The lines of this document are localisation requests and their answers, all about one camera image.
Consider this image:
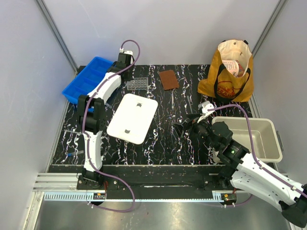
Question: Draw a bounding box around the beige plastic tub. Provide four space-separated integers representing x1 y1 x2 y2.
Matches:
212 116 283 163

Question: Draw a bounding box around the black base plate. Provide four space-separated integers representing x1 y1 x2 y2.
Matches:
77 165 234 201

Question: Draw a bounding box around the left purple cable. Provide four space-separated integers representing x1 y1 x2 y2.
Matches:
82 39 141 212

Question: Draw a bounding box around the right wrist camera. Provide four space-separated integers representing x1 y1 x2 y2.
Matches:
197 101 214 123

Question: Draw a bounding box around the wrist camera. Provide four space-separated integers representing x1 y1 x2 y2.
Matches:
197 101 214 123
119 48 133 56

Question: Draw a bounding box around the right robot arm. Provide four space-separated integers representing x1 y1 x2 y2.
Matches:
173 118 307 228

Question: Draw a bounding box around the blue divided plastic bin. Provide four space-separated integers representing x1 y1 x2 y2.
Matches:
62 57 113 111

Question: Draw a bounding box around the thin glass rod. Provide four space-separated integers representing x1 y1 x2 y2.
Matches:
187 96 193 114

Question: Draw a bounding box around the package in tote bag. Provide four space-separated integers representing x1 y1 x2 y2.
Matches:
222 60 244 78

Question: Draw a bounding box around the yellow tote bag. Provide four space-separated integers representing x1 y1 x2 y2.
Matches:
197 39 254 103

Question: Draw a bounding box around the brown scouring pad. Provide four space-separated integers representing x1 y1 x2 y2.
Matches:
159 70 179 91

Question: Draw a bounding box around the clear test tube rack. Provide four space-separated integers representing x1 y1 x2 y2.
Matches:
127 77 148 91

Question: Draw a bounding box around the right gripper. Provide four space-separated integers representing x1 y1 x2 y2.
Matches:
171 113 220 151

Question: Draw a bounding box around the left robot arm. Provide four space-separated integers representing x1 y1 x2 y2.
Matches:
77 51 134 190

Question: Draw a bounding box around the blue capped test tube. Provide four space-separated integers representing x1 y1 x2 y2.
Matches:
67 150 84 157

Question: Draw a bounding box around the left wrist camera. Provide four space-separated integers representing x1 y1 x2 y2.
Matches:
119 48 133 56

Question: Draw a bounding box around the white rectangular lid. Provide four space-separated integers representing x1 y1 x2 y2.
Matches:
107 93 158 145

